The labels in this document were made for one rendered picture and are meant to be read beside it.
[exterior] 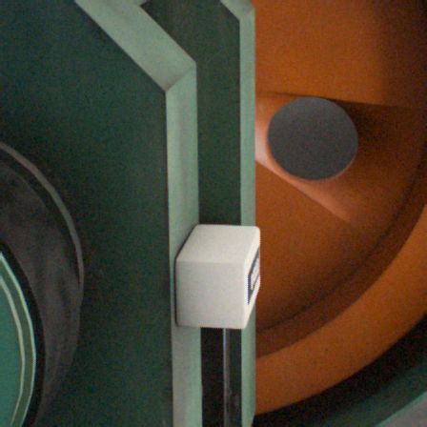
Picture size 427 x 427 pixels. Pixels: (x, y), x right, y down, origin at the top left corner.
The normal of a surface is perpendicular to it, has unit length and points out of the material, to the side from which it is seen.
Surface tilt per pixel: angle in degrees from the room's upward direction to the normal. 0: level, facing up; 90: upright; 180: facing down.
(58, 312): 86
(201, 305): 90
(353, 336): 90
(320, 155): 90
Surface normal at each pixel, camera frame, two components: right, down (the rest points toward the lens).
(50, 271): 0.93, -0.28
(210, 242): -0.01, -0.96
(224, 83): -0.15, 0.28
